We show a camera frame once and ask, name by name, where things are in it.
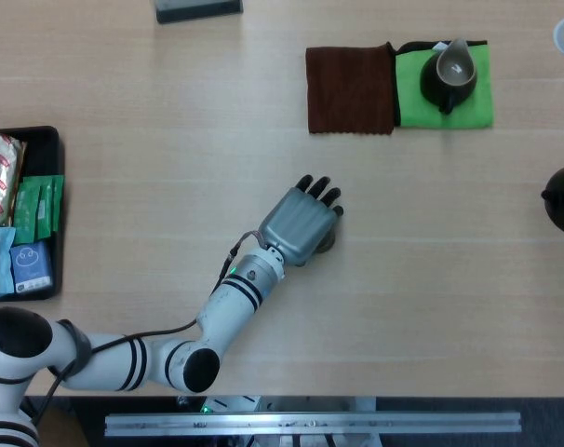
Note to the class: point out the aluminium rail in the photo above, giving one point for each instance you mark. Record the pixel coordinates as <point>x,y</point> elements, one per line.
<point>310,423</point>

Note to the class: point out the card sign stand black base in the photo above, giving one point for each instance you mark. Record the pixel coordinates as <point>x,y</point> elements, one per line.
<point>198,9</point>

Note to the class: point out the dark green tea cup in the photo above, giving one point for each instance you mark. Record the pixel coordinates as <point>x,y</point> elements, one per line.
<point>329,242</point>

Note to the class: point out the green tea packet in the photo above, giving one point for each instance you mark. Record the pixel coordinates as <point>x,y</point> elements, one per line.
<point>57,200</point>
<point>44,209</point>
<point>25,214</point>

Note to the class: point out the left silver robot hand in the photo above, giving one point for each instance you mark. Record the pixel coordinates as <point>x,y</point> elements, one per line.
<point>296,219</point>

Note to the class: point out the black pitcher with pale inside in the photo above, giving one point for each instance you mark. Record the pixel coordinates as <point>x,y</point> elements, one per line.
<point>442,90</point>

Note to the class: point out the black plastic tray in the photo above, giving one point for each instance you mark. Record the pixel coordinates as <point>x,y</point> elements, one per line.
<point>44,144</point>

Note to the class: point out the dark blue packet with face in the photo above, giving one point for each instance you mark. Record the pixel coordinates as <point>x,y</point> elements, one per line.
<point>30,267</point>

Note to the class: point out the green cloth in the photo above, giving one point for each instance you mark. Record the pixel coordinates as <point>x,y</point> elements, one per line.
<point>477,112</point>

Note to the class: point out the brown cloth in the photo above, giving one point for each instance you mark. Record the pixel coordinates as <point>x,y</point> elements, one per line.
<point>349,88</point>

